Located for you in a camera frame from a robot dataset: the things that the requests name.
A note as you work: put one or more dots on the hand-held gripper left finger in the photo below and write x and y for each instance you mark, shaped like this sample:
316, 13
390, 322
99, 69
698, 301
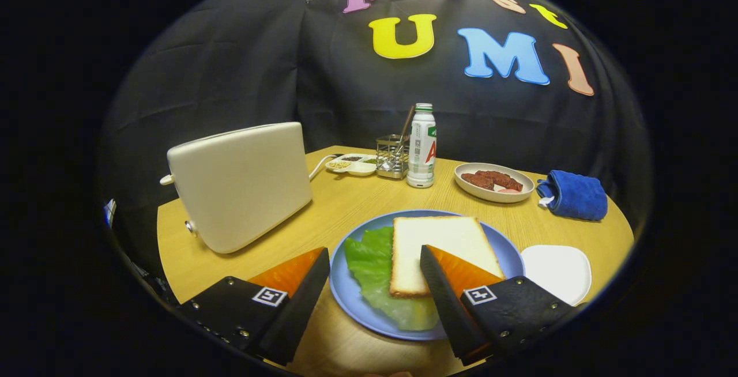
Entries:
297, 313

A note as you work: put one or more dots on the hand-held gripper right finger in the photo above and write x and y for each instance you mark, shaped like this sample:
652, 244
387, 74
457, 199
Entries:
452, 308

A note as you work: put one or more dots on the toasted bread slice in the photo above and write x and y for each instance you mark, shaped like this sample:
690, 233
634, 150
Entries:
438, 236

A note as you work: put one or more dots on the green lettuce leaf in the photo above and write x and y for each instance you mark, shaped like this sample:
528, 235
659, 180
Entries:
369, 267

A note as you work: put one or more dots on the blue round plate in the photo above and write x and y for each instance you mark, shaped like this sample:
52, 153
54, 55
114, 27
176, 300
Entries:
346, 302

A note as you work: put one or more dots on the white square plate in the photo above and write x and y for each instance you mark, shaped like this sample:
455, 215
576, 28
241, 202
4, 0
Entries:
556, 270

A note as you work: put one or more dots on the beige round plate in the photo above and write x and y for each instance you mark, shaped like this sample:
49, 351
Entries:
470, 191

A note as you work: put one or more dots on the small brown meat piece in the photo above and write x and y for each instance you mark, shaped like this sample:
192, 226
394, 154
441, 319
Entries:
477, 181

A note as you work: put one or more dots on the pink ham slice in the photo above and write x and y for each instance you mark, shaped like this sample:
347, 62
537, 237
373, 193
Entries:
507, 190

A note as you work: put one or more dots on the large brown meat piece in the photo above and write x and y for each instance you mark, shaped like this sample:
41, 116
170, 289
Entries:
504, 181

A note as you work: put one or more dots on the cream toaster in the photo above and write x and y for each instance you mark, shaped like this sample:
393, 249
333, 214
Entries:
242, 187

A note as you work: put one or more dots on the white condiment dish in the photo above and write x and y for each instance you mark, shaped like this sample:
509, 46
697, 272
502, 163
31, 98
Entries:
357, 169

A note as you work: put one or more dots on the white drink bottle green cap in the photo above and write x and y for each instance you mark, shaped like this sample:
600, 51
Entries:
421, 152

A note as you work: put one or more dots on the blue folded towel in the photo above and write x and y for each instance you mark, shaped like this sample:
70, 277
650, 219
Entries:
576, 195

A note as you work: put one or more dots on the brown chopstick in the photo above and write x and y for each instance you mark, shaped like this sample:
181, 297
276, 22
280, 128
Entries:
407, 123

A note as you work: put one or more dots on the black backdrop cloth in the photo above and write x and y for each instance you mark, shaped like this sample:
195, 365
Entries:
230, 66

